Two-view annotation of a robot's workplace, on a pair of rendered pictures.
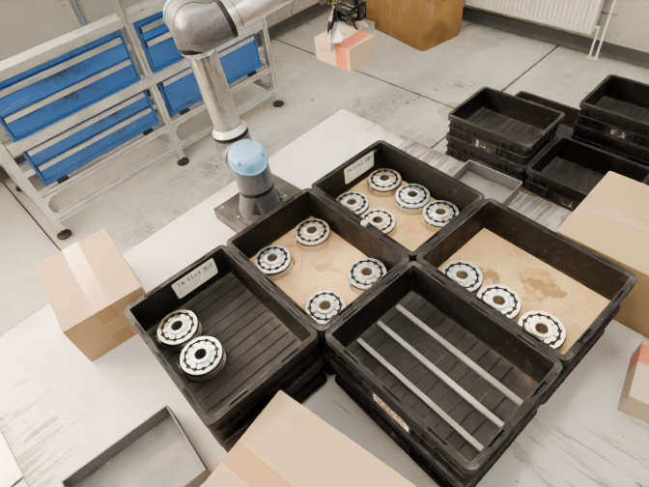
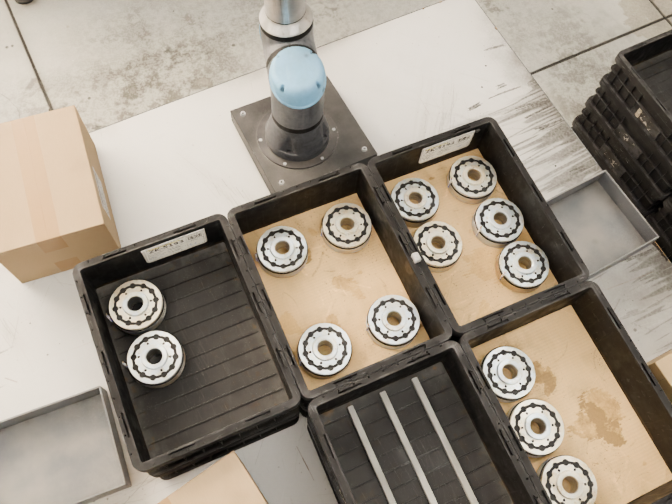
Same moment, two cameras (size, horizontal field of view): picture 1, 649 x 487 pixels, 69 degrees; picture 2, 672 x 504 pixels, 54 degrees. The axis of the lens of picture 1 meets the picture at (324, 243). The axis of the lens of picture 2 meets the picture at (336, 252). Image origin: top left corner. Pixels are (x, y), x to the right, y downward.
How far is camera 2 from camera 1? 0.44 m
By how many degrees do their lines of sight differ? 19
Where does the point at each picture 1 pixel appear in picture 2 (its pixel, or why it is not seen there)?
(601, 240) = not seen: outside the picture
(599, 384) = not seen: outside the picture
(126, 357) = (65, 292)
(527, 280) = (587, 405)
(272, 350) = (243, 378)
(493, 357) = (499, 491)
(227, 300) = (207, 284)
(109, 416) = (30, 366)
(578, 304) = (630, 463)
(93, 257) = (50, 150)
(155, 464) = (70, 447)
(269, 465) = not seen: outside the picture
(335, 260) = (362, 277)
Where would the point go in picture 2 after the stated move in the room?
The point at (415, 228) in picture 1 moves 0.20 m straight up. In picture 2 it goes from (483, 269) to (512, 229)
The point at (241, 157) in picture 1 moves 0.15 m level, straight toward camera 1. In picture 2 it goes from (288, 78) to (285, 141)
